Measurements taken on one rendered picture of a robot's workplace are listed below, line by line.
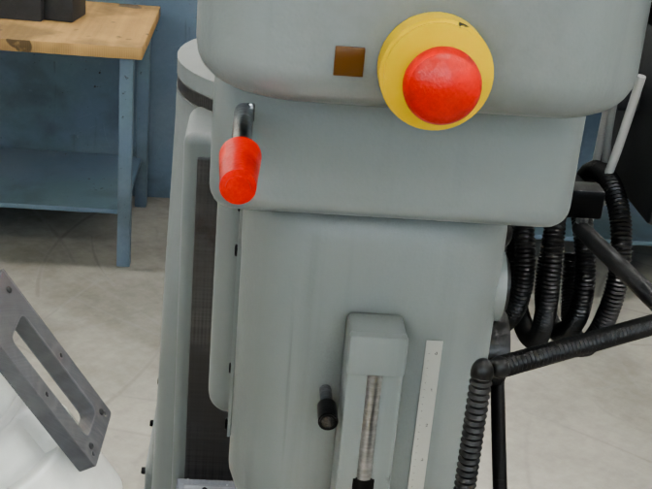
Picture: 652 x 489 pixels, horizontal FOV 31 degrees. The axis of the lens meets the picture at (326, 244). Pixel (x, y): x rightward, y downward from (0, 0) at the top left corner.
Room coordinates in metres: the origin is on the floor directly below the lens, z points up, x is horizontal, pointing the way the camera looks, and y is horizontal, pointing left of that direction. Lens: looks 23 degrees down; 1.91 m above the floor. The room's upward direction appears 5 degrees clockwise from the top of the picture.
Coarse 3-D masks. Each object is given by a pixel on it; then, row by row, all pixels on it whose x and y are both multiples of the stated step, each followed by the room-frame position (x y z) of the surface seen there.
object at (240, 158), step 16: (240, 112) 0.69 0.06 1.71; (240, 128) 0.65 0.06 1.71; (224, 144) 0.62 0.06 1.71; (240, 144) 0.61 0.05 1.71; (256, 144) 0.62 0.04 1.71; (224, 160) 0.59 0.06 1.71; (240, 160) 0.58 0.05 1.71; (256, 160) 0.60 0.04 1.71; (224, 176) 0.57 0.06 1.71; (240, 176) 0.57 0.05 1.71; (256, 176) 0.58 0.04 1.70; (224, 192) 0.57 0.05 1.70; (240, 192) 0.57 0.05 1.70
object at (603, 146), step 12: (636, 84) 1.10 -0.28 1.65; (636, 96) 1.10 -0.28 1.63; (612, 108) 1.13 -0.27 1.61; (612, 120) 1.13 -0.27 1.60; (624, 120) 1.10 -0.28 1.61; (600, 132) 1.20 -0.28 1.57; (612, 132) 1.14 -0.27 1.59; (624, 132) 1.10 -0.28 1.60; (600, 144) 1.19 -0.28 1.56; (624, 144) 1.11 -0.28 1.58; (600, 156) 1.19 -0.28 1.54; (612, 156) 1.11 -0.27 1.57; (612, 168) 1.11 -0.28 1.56
